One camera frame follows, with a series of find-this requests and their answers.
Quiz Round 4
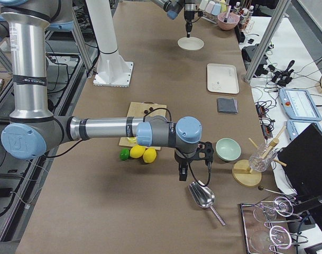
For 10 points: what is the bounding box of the metal wine glass rack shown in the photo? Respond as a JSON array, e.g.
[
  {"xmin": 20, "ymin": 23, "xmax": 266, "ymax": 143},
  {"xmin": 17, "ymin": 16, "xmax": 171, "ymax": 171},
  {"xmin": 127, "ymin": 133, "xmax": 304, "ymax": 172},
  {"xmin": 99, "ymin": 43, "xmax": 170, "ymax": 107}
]
[{"xmin": 239, "ymin": 196, "xmax": 308, "ymax": 253}]

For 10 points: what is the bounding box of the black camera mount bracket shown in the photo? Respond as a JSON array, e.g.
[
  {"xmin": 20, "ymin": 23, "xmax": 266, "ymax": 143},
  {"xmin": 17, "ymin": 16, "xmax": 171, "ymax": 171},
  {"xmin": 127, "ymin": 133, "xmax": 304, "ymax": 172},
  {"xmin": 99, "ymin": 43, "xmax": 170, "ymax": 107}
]
[{"xmin": 194, "ymin": 141, "xmax": 214, "ymax": 164}]

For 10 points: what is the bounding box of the wooden glass stand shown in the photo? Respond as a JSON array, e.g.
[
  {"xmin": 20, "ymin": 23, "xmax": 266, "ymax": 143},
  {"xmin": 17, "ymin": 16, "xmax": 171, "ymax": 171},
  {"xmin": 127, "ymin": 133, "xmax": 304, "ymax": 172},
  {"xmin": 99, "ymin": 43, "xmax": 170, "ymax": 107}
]
[{"xmin": 232, "ymin": 125, "xmax": 287, "ymax": 187}]

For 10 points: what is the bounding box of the lower teach pendant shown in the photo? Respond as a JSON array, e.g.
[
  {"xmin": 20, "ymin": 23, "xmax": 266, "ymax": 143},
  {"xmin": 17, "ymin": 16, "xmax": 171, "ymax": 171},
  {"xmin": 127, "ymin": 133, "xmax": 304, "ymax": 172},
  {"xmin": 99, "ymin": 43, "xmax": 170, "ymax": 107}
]
[{"xmin": 286, "ymin": 119, "xmax": 321, "ymax": 141}]

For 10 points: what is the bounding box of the wooden cutting board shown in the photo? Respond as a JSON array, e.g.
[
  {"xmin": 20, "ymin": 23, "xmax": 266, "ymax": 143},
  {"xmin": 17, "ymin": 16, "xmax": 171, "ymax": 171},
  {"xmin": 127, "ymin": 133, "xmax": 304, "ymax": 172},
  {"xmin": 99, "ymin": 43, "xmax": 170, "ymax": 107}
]
[{"xmin": 118, "ymin": 102, "xmax": 167, "ymax": 148}]

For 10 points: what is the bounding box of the clear crystal glass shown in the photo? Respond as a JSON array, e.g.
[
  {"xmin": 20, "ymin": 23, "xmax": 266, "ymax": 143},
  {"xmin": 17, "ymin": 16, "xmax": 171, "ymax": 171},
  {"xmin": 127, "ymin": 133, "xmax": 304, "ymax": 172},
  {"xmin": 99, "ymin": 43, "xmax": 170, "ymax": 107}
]
[{"xmin": 249, "ymin": 143, "xmax": 277, "ymax": 172}]

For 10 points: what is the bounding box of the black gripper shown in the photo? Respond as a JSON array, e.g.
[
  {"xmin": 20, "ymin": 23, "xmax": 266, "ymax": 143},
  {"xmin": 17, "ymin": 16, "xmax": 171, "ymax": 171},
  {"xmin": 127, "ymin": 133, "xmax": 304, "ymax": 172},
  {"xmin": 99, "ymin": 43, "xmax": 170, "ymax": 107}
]
[
  {"xmin": 184, "ymin": 0, "xmax": 203, "ymax": 38},
  {"xmin": 174, "ymin": 148, "xmax": 197, "ymax": 182}
]

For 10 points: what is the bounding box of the round beige plate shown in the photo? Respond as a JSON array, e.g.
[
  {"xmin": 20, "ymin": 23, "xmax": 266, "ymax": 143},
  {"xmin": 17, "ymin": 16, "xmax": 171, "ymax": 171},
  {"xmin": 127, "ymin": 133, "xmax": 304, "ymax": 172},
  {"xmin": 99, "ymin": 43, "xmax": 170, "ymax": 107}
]
[{"xmin": 178, "ymin": 37, "xmax": 204, "ymax": 51}]

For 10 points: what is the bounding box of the left yellow lemon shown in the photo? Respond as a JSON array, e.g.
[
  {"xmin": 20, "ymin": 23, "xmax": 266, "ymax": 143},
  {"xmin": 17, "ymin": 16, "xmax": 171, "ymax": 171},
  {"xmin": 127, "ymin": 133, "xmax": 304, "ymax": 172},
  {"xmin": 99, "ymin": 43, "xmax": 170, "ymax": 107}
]
[{"xmin": 130, "ymin": 145, "xmax": 146, "ymax": 159}]

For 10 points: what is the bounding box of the lower wine glass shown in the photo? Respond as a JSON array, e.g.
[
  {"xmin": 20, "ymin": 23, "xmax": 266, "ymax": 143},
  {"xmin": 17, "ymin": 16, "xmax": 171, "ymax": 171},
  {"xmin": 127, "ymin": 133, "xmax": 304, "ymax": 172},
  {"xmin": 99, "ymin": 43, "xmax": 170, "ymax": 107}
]
[{"xmin": 250, "ymin": 225, "xmax": 292, "ymax": 253}]

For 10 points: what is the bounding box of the pink mixing bowl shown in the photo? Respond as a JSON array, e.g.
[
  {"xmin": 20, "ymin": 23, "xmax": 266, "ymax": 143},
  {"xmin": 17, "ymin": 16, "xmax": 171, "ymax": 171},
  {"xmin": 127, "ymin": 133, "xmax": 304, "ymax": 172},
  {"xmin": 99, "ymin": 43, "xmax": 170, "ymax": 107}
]
[{"xmin": 217, "ymin": 13, "xmax": 240, "ymax": 31}]

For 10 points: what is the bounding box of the aluminium frame post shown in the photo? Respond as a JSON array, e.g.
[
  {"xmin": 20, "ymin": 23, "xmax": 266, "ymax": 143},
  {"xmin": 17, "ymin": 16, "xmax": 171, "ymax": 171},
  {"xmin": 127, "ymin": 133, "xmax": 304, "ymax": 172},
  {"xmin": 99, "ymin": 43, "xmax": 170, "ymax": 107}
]
[{"xmin": 244, "ymin": 0, "xmax": 291, "ymax": 83}]

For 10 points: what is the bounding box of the right yellow lemon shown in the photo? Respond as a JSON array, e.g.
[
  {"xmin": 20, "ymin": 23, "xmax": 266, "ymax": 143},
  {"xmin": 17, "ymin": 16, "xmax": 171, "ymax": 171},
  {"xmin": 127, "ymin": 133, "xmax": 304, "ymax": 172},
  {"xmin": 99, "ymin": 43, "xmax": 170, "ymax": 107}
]
[{"xmin": 143, "ymin": 148, "xmax": 157, "ymax": 164}]

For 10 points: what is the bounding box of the black monitor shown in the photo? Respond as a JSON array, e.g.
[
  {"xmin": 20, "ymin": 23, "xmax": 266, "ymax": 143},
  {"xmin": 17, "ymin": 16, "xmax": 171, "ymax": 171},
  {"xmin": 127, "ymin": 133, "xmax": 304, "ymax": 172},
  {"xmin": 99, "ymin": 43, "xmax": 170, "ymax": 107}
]
[{"xmin": 278, "ymin": 123, "xmax": 322, "ymax": 197}]

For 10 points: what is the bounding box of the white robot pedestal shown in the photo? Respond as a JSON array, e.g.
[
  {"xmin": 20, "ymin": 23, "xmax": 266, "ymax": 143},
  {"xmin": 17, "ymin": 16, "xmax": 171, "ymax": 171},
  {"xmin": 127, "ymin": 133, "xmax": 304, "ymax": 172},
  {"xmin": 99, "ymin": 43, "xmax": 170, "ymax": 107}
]
[{"xmin": 86, "ymin": 0, "xmax": 134, "ymax": 87}]

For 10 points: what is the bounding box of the teach pendant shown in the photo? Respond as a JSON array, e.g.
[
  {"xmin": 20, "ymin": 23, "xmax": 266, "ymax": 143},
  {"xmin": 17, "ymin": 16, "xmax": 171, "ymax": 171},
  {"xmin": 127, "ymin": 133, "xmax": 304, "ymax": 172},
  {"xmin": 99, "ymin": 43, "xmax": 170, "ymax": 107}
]
[
  {"xmin": 286, "ymin": 119, "xmax": 321, "ymax": 141},
  {"xmin": 279, "ymin": 88, "xmax": 322, "ymax": 122}
]

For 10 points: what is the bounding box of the upper wine glass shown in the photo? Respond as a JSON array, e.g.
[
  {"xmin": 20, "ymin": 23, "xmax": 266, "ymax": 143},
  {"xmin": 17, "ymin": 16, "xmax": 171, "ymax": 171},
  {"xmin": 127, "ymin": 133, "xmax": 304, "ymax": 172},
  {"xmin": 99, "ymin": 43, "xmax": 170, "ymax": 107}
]
[{"xmin": 253, "ymin": 196, "xmax": 293, "ymax": 222}]

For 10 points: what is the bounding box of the folded grey cloth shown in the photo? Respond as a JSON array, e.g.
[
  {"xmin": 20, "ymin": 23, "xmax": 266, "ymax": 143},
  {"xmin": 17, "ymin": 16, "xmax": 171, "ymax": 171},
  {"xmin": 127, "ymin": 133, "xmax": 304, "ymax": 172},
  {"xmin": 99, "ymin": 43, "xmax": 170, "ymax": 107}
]
[{"xmin": 217, "ymin": 97, "xmax": 238, "ymax": 114}]

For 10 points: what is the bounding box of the green lime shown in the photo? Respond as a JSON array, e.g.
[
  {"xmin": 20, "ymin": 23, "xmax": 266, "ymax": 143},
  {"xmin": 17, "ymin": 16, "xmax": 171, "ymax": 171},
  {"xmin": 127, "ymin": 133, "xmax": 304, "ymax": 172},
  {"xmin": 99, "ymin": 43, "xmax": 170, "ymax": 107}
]
[{"xmin": 119, "ymin": 148, "xmax": 130, "ymax": 161}]

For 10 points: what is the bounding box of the metal scoop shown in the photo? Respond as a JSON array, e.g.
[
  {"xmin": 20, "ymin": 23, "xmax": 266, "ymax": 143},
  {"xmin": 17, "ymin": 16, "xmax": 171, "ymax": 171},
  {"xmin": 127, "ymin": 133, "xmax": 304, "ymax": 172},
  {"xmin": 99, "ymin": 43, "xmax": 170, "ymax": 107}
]
[{"xmin": 188, "ymin": 182, "xmax": 226, "ymax": 226}]

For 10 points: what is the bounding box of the mint green bowl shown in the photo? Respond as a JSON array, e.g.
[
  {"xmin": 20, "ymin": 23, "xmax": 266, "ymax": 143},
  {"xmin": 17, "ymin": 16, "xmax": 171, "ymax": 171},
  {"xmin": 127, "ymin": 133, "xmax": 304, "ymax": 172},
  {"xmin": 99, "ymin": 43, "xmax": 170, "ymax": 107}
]
[{"xmin": 215, "ymin": 138, "xmax": 241, "ymax": 161}]

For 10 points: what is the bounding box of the upper teach pendant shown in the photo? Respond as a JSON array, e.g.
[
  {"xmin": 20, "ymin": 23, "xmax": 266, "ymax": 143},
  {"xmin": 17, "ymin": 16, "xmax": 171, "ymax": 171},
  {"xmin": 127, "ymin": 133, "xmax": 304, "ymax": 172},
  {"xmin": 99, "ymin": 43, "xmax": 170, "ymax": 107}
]
[{"xmin": 279, "ymin": 88, "xmax": 322, "ymax": 122}]

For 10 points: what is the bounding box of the yellow lemon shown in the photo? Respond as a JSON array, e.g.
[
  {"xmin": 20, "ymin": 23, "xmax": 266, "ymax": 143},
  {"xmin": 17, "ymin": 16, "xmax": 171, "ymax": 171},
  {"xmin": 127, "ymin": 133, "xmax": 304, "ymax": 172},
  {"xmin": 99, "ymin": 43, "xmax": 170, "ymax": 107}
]
[
  {"xmin": 143, "ymin": 148, "xmax": 157, "ymax": 164},
  {"xmin": 130, "ymin": 145, "xmax": 146, "ymax": 159}
]

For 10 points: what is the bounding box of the cream rectangular tray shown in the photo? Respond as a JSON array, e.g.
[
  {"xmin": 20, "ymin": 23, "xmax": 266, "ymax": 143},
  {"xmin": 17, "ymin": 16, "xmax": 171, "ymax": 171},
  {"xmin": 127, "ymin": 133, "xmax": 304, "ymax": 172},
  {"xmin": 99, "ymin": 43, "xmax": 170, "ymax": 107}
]
[{"xmin": 207, "ymin": 63, "xmax": 240, "ymax": 94}]

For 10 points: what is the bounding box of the pink upturned cup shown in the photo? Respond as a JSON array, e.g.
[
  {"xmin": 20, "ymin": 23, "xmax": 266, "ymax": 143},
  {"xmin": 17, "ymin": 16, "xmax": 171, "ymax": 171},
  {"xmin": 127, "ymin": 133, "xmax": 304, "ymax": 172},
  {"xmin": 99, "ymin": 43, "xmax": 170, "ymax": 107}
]
[{"xmin": 205, "ymin": 1, "xmax": 215, "ymax": 14}]

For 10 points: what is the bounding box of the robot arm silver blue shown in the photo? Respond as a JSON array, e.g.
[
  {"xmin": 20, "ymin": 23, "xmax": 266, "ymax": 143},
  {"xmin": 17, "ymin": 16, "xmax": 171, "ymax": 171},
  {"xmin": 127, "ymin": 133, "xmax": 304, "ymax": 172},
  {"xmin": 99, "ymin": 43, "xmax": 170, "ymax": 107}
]
[{"xmin": 1, "ymin": 1, "xmax": 202, "ymax": 181}]

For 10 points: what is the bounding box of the bottle rack with bottles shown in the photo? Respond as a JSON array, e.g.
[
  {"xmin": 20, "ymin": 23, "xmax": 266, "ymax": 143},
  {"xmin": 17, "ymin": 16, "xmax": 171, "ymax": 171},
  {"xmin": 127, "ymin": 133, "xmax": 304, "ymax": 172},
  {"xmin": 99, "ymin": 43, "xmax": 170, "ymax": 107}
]
[{"xmin": 232, "ymin": 1, "xmax": 254, "ymax": 34}]

